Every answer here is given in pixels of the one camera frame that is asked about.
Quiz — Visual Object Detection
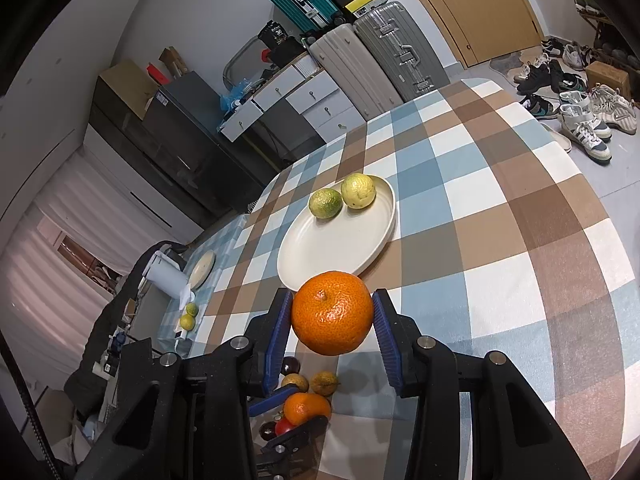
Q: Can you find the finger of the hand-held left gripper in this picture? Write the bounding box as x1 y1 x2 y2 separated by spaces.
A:
256 416 331 480
248 389 303 418

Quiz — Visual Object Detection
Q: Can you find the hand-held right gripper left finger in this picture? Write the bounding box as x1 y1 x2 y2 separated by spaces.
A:
75 287 296 480

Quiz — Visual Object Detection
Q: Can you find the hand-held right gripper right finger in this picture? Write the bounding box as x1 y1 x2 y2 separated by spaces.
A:
371 287 593 480

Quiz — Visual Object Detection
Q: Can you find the small orange mandarin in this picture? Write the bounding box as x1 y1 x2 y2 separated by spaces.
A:
283 392 333 426

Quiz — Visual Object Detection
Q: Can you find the brown fruit with stem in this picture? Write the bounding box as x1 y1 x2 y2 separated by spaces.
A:
310 371 342 397

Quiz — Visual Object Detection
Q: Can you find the large orange mandarin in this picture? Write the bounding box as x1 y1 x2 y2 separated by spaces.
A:
291 270 375 357

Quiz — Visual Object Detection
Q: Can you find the white round plate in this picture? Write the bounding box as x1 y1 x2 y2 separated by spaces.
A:
276 174 397 292

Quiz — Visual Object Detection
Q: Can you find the small cream plate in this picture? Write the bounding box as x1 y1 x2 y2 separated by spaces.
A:
187 251 217 291

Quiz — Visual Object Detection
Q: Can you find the light blue plaid cloth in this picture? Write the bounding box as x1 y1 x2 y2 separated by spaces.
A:
157 212 251 356

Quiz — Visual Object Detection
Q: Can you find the white kettle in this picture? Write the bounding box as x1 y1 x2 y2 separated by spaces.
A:
142 247 193 301

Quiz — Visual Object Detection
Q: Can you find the green citrus fruit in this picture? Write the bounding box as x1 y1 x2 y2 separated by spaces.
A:
308 187 344 219

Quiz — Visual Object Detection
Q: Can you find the yellow-green citrus fruit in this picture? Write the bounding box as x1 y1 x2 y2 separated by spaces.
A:
340 173 377 209

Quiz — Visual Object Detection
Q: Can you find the white cabinet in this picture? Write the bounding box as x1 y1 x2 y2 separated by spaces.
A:
82 125 196 246

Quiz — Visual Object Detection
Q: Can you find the white curtain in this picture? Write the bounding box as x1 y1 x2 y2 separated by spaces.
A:
0 150 151 391

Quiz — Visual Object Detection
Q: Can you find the white drawer desk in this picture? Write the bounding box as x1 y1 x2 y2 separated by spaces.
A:
217 52 368 143

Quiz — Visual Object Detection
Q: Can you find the blue plastic bag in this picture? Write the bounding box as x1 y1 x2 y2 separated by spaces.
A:
219 77 256 113

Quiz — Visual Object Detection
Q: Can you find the grey mini fridge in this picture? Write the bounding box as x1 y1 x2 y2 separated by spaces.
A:
142 70 266 191

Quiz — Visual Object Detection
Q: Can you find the black cabinet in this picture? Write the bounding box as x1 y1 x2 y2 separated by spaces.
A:
90 60 236 231

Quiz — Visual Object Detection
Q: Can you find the beige suitcase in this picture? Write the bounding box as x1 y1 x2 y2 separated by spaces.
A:
307 22 403 121

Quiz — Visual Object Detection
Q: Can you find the silver suitcase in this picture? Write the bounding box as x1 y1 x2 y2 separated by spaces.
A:
352 1 451 103

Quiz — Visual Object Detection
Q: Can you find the large cardboard box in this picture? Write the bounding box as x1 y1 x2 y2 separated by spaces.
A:
98 58 161 121

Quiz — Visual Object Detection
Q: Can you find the small brown cardboard box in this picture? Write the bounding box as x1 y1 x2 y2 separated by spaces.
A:
159 46 190 81

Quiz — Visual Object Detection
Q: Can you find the black bag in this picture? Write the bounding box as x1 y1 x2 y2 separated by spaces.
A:
257 20 308 63

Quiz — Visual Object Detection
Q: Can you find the grey door mat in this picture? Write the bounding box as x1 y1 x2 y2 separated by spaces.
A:
489 49 543 81

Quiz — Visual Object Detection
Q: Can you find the pile of shoes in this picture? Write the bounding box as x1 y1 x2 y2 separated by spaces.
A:
512 37 640 163

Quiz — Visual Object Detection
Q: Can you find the yellow black shoe box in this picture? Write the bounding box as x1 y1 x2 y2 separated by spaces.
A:
345 0 388 17

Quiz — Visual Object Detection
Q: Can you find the wooden door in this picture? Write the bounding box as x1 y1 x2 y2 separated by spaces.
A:
387 0 543 68

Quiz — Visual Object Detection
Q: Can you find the brown box by shoes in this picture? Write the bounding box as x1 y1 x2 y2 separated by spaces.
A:
584 60 632 98

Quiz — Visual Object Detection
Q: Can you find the shoe rack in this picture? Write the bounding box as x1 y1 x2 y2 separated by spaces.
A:
552 0 640 68

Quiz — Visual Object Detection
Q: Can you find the black braided cable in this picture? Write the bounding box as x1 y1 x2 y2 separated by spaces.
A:
0 337 66 480

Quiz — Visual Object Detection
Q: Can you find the grey metal frame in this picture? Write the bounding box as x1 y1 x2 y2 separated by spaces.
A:
222 37 273 93

